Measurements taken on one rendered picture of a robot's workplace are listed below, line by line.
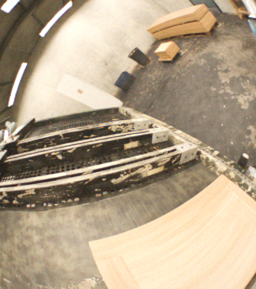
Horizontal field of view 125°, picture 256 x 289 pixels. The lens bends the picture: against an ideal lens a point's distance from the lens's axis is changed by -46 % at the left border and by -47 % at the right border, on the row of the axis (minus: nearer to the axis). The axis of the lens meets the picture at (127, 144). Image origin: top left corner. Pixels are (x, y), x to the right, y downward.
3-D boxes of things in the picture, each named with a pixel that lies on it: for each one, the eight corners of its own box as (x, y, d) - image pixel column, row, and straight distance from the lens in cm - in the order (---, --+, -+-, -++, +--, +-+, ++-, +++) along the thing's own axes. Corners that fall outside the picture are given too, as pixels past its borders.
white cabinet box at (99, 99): (123, 103, 392) (65, 72, 367) (113, 118, 399) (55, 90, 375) (118, 99, 449) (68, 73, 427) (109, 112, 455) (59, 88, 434)
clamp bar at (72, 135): (149, 129, 95) (151, 98, 90) (3, 158, 106) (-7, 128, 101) (143, 125, 103) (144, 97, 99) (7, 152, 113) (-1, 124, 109)
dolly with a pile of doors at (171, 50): (182, 51, 351) (173, 40, 336) (173, 63, 325) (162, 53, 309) (169, 52, 398) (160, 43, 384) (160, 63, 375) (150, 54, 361)
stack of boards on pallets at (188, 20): (219, 23, 452) (204, 3, 432) (211, 36, 367) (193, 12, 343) (172, 30, 598) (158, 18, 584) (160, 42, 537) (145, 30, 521)
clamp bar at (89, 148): (169, 141, 79) (173, 103, 72) (-9, 177, 91) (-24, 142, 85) (160, 135, 85) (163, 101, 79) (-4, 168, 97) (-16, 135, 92)
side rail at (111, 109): (118, 116, 161) (118, 107, 158) (35, 131, 163) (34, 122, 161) (116, 114, 168) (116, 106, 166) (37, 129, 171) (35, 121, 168)
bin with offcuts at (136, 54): (153, 57, 449) (139, 46, 432) (145, 67, 432) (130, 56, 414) (146, 58, 494) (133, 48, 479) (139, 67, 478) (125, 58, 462)
